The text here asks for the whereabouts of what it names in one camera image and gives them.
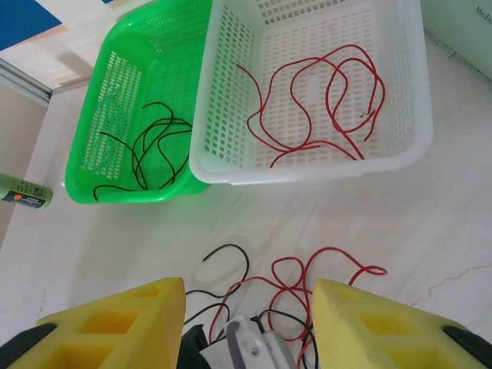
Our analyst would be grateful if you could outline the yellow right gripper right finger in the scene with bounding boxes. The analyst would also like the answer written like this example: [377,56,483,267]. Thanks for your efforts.
[313,278,492,369]

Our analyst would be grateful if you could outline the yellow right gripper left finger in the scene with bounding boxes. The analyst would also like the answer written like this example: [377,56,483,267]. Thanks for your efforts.
[6,277,187,369]

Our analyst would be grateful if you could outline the black wire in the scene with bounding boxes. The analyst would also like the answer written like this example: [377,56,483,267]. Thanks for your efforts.
[202,244,250,281]
[184,290,320,366]
[130,101,193,185]
[93,128,193,201]
[98,130,151,191]

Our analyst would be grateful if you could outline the red wire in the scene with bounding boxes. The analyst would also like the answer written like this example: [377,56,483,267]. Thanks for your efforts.
[325,44,387,161]
[268,57,387,169]
[234,57,322,151]

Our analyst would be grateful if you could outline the white plastic basket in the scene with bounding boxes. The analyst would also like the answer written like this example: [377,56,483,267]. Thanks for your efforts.
[189,0,434,186]

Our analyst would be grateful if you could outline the small green bottle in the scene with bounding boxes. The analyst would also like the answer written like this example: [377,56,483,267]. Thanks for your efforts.
[0,172,54,211]

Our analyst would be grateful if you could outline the green plastic basket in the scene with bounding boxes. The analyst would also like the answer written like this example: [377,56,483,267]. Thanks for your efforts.
[64,0,214,204]

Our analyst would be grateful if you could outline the mint green zip pouch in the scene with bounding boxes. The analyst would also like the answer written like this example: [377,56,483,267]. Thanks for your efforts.
[421,0,492,84]

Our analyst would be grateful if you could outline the black wires on table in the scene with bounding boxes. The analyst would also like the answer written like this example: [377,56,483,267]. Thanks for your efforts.
[209,247,388,347]

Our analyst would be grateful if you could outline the aluminium table end rail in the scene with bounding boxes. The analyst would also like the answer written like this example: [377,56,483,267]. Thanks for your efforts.
[0,57,54,105]

